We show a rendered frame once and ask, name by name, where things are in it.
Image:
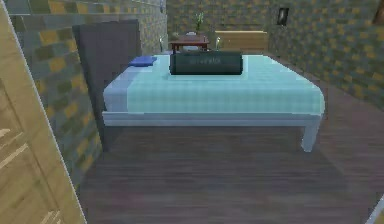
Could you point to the light wooden room door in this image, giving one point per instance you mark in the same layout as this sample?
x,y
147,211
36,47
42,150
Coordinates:
x,y
26,143

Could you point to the dark framed wall picture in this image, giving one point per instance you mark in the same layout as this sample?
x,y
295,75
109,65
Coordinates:
x,y
282,16

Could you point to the light wooden dresser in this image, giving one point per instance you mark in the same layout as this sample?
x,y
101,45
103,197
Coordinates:
x,y
241,40

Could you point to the dark green cylindrical bolster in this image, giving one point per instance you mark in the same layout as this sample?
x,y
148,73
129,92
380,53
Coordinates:
x,y
206,62

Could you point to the light blue bed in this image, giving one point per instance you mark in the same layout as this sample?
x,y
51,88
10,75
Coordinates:
x,y
213,93

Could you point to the green houseplant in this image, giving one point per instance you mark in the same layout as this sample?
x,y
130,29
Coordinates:
x,y
199,22

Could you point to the small white bowl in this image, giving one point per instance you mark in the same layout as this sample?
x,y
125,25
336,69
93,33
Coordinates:
x,y
191,33

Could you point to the reddish brown wooden table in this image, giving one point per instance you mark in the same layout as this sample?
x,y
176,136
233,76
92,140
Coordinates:
x,y
190,41

